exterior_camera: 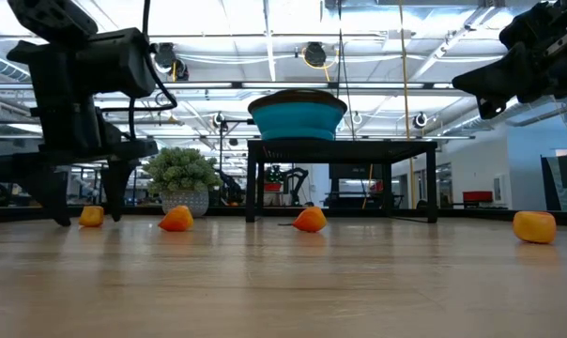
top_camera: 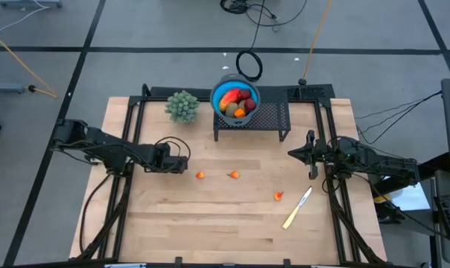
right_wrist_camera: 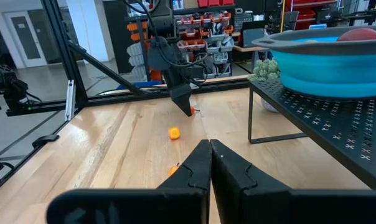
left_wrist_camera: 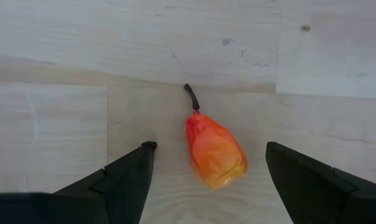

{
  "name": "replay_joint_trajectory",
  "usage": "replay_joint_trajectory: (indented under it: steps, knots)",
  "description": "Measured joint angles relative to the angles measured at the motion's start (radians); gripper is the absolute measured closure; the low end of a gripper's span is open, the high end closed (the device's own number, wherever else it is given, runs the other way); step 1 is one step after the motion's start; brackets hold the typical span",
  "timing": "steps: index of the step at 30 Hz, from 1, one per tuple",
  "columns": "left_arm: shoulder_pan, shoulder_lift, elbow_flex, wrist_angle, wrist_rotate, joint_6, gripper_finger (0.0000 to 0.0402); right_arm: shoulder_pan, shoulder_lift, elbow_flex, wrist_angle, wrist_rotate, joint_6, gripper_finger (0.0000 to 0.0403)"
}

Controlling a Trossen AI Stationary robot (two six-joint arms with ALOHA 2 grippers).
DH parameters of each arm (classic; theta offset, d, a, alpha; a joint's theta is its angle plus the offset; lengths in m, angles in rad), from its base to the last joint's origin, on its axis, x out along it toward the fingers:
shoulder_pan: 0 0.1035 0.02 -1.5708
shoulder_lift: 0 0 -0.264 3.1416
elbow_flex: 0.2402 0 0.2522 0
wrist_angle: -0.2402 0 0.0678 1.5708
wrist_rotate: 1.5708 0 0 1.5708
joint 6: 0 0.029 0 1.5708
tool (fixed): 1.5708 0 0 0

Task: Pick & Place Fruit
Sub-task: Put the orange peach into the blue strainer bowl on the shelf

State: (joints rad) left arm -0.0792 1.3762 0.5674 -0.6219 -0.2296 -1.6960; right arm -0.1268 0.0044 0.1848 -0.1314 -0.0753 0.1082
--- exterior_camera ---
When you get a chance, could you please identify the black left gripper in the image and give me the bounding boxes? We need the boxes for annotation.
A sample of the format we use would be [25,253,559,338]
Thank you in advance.
[0,26,160,223]

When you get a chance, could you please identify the green succulent in pot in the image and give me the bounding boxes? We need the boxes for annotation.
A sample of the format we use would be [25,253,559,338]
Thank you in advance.
[142,146,224,219]

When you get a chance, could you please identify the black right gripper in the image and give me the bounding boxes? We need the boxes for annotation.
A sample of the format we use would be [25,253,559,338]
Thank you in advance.
[452,0,567,121]

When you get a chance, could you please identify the small orange fruit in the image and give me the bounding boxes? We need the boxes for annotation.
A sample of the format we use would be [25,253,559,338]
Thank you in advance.
[512,210,558,245]
[78,205,106,229]
[277,206,329,234]
[158,205,195,233]

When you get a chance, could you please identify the black aluminium table frame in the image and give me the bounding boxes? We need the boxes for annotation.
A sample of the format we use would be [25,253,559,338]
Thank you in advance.
[0,205,567,228]

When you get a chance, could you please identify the black perforated metal shelf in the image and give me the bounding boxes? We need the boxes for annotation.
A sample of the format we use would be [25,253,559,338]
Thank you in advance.
[244,138,439,224]

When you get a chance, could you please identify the blue collapsible bowl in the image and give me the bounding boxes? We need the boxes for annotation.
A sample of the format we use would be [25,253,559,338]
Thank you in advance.
[247,88,349,143]

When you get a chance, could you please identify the black screen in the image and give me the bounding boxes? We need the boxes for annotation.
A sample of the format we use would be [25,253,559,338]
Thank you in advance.
[329,162,384,181]

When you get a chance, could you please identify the red box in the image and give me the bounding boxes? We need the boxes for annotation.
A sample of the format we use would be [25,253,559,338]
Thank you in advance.
[462,190,495,204]

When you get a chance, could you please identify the dark panel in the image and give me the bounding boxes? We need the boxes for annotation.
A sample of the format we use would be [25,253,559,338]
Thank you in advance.
[540,153,567,213]

